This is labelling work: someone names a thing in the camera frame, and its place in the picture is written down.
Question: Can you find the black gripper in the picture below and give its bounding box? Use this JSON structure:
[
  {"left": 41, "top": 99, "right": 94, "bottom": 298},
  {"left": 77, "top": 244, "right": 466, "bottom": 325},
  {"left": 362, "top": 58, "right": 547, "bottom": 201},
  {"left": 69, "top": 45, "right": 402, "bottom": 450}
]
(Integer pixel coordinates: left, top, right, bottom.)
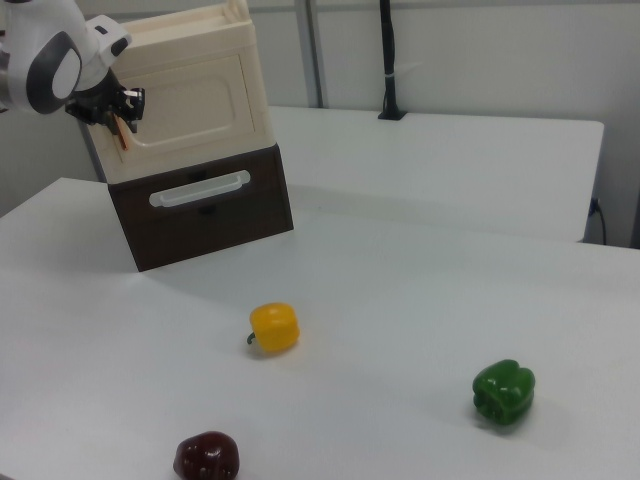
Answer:
[{"left": 64, "top": 74, "right": 147, "bottom": 135}]

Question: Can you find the copper door handle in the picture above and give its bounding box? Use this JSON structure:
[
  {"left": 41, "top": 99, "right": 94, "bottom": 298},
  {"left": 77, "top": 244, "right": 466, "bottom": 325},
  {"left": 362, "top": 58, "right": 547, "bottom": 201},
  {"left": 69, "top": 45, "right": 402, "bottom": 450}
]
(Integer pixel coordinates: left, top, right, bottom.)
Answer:
[{"left": 115, "top": 115, "right": 133, "bottom": 152}]

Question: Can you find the cream cabinet door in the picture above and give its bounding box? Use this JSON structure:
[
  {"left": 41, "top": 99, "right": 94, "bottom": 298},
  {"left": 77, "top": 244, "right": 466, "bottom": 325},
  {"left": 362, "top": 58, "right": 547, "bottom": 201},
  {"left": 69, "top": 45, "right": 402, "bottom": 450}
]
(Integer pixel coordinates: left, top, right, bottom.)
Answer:
[{"left": 112, "top": 52, "right": 264, "bottom": 167}]

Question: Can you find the cream plastic cabinet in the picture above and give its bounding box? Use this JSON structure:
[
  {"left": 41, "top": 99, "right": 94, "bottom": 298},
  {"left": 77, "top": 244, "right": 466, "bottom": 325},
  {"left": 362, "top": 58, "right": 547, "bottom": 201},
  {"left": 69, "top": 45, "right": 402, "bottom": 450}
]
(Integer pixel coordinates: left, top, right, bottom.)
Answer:
[{"left": 82, "top": 0, "right": 275, "bottom": 184}]

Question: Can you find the dark brown wooden drawer box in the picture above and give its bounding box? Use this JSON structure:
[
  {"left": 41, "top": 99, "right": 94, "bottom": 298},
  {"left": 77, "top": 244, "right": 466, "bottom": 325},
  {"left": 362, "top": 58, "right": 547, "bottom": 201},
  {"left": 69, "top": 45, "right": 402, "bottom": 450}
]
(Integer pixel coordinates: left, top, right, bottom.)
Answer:
[{"left": 107, "top": 144, "right": 295, "bottom": 274}]

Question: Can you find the yellow bell pepper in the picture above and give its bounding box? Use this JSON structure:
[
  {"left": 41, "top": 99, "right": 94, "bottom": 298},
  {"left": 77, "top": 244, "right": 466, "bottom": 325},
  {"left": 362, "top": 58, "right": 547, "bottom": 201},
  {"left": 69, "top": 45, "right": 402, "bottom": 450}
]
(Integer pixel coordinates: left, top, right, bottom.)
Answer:
[{"left": 243, "top": 301, "right": 302, "bottom": 357}]

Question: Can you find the green bell pepper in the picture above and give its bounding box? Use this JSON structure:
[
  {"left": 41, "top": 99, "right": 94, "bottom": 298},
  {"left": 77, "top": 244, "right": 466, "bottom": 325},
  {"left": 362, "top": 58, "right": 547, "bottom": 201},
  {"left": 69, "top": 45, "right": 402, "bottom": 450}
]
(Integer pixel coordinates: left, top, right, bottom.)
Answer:
[{"left": 471, "top": 358, "right": 537, "bottom": 426}]

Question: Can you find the white drawer handle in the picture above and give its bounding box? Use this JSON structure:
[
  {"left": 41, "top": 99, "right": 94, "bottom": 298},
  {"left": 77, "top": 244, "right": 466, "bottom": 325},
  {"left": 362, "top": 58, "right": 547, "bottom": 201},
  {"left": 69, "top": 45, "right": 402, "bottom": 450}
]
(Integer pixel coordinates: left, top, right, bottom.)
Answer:
[{"left": 148, "top": 169, "right": 252, "bottom": 209}]

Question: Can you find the black camera pole with clamp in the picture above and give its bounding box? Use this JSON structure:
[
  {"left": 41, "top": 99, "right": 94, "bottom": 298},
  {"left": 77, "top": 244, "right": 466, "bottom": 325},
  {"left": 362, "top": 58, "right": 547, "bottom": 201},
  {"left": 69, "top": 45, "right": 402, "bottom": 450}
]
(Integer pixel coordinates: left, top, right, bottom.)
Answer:
[{"left": 376, "top": 0, "right": 412, "bottom": 122}]

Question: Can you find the black wall cable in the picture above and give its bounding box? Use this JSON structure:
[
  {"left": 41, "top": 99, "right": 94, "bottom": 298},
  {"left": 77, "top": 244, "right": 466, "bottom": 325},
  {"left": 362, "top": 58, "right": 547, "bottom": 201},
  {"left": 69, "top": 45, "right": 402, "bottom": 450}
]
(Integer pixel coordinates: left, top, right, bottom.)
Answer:
[{"left": 589, "top": 196, "right": 609, "bottom": 247}]

